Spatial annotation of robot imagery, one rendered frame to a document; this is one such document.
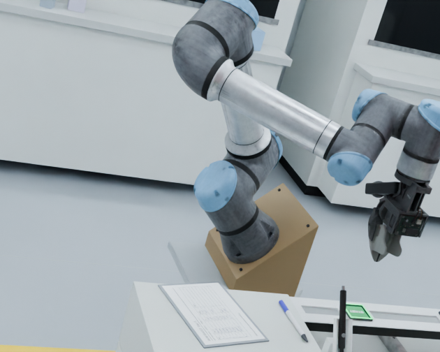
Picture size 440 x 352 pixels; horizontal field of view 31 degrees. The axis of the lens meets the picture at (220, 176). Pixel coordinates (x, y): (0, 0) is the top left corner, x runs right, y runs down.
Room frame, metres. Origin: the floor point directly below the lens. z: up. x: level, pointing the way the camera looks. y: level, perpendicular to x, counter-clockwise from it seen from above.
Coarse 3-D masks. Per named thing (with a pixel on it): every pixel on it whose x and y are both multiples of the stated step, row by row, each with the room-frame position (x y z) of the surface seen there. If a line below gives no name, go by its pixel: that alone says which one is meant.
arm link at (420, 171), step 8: (400, 160) 1.51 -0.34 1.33; (408, 160) 1.49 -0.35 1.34; (416, 160) 1.48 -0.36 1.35; (400, 168) 1.50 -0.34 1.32; (408, 168) 1.49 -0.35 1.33; (416, 168) 1.48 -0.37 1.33; (424, 168) 1.48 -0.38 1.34; (432, 168) 1.49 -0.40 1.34; (408, 176) 1.49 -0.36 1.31; (416, 176) 1.48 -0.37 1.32; (424, 176) 1.48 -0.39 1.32; (432, 176) 1.50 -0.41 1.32
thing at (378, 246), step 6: (378, 228) 1.52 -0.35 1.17; (384, 228) 1.51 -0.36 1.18; (378, 234) 1.52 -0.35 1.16; (384, 234) 1.50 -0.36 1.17; (378, 240) 1.51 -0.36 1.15; (384, 240) 1.50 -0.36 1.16; (372, 246) 1.52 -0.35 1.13; (378, 246) 1.51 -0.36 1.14; (384, 246) 1.49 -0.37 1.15; (372, 252) 1.52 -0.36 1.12; (378, 252) 1.50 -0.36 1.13; (384, 252) 1.48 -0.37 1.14
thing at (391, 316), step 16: (304, 304) 1.51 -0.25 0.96; (320, 304) 1.53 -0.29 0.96; (336, 304) 1.55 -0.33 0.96; (368, 304) 1.59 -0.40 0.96; (304, 320) 1.44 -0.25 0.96; (320, 320) 1.46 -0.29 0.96; (384, 320) 1.54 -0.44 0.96; (400, 320) 1.56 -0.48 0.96; (416, 320) 1.59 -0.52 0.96; (432, 320) 1.61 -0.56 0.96
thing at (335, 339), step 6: (336, 318) 1.24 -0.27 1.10; (336, 324) 1.23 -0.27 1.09; (348, 324) 1.25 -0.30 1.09; (336, 330) 1.23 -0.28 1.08; (348, 330) 1.24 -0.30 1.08; (336, 336) 1.22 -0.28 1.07; (348, 336) 1.23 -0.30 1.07; (330, 342) 1.23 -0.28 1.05; (336, 342) 1.22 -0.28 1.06; (348, 342) 1.23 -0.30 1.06; (324, 348) 1.24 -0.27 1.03; (330, 348) 1.23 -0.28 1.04; (336, 348) 1.21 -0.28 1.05; (348, 348) 1.22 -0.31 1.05
